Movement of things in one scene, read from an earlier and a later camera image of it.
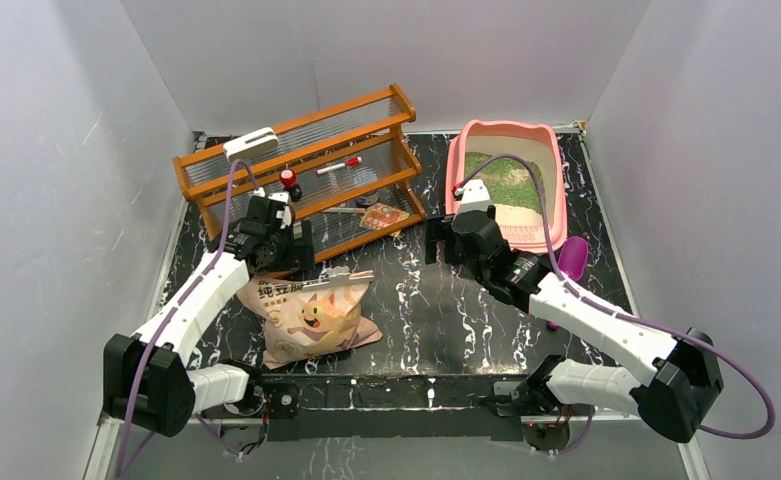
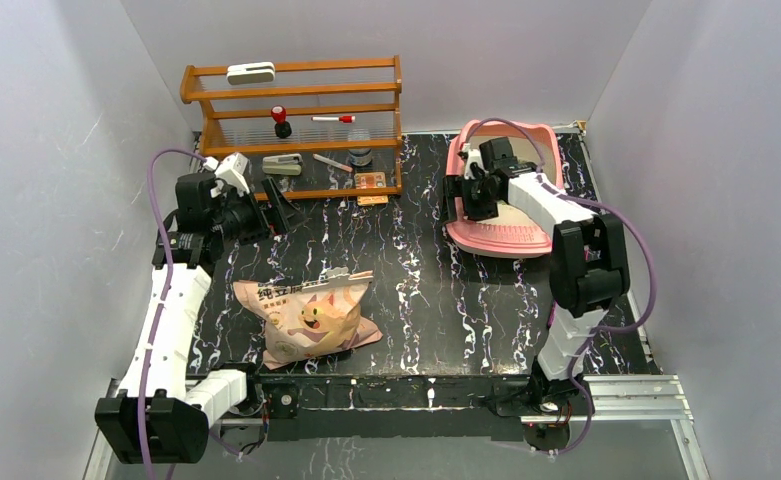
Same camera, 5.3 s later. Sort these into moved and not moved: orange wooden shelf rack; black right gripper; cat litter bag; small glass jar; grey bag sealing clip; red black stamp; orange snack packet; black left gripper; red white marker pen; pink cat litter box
Moved: black right gripper; red black stamp; orange wooden shelf rack; black left gripper; small glass jar; orange snack packet; red white marker pen
Not moved: cat litter bag; pink cat litter box; grey bag sealing clip
